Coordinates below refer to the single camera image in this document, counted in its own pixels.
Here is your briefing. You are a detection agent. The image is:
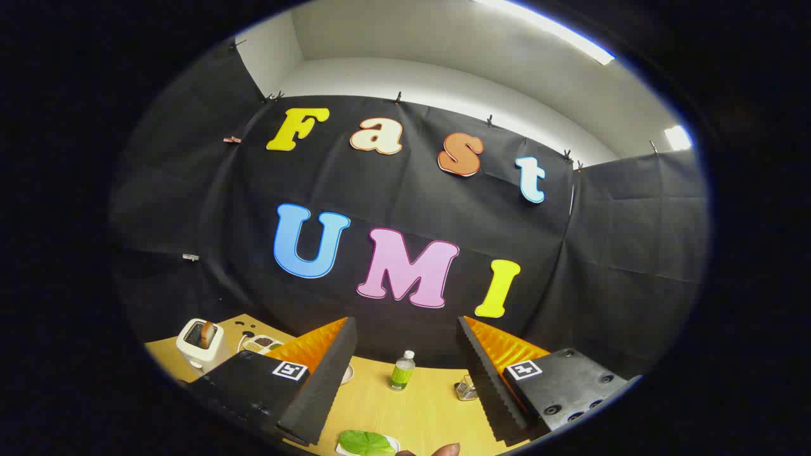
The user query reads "black backdrop cloth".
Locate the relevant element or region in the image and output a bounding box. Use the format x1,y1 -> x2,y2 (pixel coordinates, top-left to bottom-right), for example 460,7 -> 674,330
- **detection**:
108,38 -> 710,381

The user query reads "green label drink bottle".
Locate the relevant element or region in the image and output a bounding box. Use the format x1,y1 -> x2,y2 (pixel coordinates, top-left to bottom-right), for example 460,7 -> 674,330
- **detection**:
388,350 -> 416,391

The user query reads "small ceiling light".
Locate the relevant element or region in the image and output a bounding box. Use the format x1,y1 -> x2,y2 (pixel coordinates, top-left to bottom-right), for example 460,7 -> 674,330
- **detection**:
664,125 -> 693,151

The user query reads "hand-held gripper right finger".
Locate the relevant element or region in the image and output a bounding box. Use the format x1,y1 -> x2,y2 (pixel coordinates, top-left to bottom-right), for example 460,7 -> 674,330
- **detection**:
457,315 -> 642,444

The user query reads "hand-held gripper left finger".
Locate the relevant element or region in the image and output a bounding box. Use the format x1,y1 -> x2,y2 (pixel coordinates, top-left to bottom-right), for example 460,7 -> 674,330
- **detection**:
184,317 -> 357,447

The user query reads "white divided grain dish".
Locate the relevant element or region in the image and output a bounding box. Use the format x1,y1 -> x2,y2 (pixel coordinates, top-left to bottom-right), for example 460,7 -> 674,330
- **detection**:
243,334 -> 284,355

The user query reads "white square plate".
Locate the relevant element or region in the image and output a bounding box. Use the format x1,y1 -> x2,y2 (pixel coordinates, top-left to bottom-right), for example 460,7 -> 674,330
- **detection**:
335,434 -> 401,456

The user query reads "white toaster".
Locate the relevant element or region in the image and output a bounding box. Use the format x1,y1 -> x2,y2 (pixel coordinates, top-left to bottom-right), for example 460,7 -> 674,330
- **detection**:
176,318 -> 226,369

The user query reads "long ceiling light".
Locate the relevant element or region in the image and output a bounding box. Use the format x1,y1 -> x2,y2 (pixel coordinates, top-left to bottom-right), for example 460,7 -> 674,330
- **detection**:
472,0 -> 616,66

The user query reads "green lettuce leaf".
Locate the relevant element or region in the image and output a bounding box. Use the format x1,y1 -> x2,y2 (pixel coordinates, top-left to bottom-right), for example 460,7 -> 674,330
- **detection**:
339,430 -> 397,456

